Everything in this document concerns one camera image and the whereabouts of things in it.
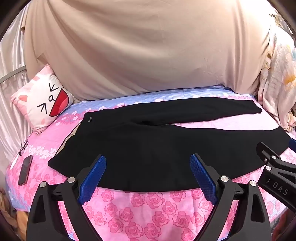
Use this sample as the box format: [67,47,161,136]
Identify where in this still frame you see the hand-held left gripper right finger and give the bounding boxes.
[190,153,272,241]

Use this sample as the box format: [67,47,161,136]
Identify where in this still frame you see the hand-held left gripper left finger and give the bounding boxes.
[26,155,107,241]

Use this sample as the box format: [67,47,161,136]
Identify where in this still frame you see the black pants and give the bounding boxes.
[48,97,292,193]

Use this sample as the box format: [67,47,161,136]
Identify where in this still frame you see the pink floral bedsheet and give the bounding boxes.
[6,87,296,241]

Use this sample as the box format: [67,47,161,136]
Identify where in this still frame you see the pale floral blanket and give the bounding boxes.
[257,9,296,133]

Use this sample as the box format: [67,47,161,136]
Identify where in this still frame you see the dark smartphone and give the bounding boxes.
[18,155,33,186]

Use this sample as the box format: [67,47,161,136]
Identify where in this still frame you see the black eyeglasses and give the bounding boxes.
[18,140,29,156]

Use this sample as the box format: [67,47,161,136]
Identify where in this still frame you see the cartoon face pillow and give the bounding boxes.
[10,64,74,135]

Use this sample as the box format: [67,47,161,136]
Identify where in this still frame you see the white satin curtain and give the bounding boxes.
[0,5,35,167]

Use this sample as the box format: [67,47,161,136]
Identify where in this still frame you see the grey metal rod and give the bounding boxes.
[0,67,26,84]

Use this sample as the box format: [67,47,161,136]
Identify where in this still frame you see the beige cloth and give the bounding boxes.
[23,0,272,101]

